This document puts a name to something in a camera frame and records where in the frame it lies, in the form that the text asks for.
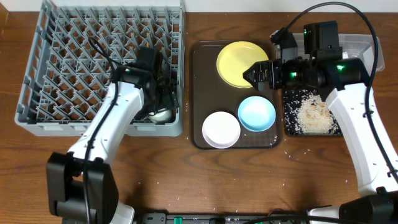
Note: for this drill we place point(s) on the white pink bowl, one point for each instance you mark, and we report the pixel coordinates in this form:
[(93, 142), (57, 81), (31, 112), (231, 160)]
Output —
[(221, 130)]

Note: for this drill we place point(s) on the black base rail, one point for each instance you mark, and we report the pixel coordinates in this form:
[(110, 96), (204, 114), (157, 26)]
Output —
[(164, 218)]

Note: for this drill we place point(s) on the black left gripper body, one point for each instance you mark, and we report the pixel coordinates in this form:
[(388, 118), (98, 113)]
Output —
[(168, 94)]

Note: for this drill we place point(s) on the clear plastic waste bin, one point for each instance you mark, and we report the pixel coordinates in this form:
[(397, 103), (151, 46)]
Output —
[(354, 46)]

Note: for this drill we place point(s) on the dark brown serving tray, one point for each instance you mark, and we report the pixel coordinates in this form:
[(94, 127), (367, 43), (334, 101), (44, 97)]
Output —
[(209, 93)]

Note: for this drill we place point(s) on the grey plastic dish rack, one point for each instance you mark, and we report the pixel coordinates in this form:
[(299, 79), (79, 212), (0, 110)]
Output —
[(65, 79)]

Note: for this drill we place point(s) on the black waste tray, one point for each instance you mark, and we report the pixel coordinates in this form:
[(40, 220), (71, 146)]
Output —
[(292, 115)]

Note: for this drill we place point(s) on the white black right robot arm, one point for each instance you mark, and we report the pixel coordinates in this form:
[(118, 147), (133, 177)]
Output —
[(345, 87)]

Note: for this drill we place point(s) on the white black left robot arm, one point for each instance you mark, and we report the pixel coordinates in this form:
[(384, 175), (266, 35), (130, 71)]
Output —
[(80, 183)]

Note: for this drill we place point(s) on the pale green cup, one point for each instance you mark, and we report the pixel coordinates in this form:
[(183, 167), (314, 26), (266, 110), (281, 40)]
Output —
[(161, 117)]

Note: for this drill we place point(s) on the yellow round plate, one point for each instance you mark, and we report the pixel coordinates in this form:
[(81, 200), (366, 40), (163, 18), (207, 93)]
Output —
[(236, 58)]

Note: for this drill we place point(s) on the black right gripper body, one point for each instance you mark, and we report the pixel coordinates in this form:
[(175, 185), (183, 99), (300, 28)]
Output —
[(277, 69)]

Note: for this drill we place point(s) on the light blue bowl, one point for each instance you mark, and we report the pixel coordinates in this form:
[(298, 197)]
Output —
[(256, 113)]

